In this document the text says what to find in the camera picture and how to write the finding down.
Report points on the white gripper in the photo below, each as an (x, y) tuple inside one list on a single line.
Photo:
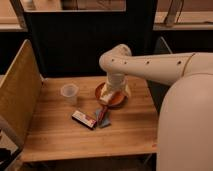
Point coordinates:
[(115, 82)]

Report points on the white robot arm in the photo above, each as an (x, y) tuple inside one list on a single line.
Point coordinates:
[(185, 125)]

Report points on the translucent ceramic cup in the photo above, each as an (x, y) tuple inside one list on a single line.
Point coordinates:
[(70, 93)]

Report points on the brown wooden bowl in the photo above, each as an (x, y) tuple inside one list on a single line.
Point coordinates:
[(117, 100)]

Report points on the white plastic bottle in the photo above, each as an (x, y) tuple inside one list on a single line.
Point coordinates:
[(106, 96)]

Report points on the red and white box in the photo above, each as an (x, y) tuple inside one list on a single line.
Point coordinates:
[(84, 119)]

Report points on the black back panel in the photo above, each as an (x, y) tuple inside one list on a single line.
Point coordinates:
[(71, 43)]

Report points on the wooden side panel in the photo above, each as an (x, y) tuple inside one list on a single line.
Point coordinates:
[(19, 90)]

